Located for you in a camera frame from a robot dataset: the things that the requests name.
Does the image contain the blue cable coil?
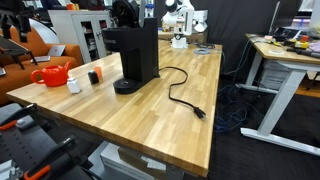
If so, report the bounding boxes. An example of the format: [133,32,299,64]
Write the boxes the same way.
[193,47,212,56]

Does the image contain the black divider panel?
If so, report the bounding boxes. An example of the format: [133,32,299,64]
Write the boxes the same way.
[154,0,278,76]

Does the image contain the orange items on cabinet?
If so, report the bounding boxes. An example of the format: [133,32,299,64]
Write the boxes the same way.
[65,2,81,12]

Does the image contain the red ceramic kettle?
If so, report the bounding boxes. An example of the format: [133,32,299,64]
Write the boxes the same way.
[30,61,72,88]

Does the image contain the yellow tool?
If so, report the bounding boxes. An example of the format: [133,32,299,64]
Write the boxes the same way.
[293,39,310,50]

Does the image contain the grey table frame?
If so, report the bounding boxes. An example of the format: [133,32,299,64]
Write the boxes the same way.
[164,163,185,180]

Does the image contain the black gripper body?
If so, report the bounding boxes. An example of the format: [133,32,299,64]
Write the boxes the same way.
[0,9,33,22]

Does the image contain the white tape roll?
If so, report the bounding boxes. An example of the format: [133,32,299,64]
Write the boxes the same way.
[268,49,285,56]

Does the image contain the white curved panel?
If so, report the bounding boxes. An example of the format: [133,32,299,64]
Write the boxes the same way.
[28,17,60,44]

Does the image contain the black coffee machine power cord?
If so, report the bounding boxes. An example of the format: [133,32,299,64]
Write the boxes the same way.
[158,66,208,120]

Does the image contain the white glass door cabinet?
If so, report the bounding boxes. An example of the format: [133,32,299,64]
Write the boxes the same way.
[47,9,116,65]

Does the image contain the black equipment stand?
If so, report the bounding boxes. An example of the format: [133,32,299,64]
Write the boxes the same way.
[0,103,98,180]

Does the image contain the blue floor cables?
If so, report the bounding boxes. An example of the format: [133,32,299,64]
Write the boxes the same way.
[214,83,264,134]

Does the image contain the black clamp orange handle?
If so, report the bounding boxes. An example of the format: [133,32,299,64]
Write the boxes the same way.
[23,134,78,180]
[0,103,38,132]

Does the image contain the black cable coil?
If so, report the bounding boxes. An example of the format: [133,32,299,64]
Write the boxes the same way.
[191,41,218,50]

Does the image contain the small orange cup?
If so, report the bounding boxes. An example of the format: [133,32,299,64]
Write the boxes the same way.
[93,66,103,80]

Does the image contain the flat white box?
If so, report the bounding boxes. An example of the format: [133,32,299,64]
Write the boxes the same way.
[193,20,208,33]
[193,9,209,23]

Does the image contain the silver laptop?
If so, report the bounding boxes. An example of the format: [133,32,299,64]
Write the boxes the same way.
[30,44,67,64]

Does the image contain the grey box under desk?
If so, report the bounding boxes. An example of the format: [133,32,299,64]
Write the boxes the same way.
[259,59,294,91]

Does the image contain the black pod coffee machine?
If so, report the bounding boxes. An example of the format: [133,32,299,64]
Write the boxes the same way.
[101,0,160,95]

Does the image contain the black monitor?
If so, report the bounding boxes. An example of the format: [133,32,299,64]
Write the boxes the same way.
[268,0,303,34]

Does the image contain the wooden desk white frame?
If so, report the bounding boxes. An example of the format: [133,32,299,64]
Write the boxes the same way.
[234,33,320,157]

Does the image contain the long black tool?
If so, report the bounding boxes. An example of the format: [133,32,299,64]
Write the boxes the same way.
[286,47,320,60]

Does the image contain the white coffee pod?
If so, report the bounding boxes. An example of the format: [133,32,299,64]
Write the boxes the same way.
[66,77,82,95]

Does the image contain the white carton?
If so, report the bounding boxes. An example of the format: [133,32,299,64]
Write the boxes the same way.
[99,141,158,180]

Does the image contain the black coffee pod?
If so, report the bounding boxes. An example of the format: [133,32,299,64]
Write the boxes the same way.
[87,69,100,85]

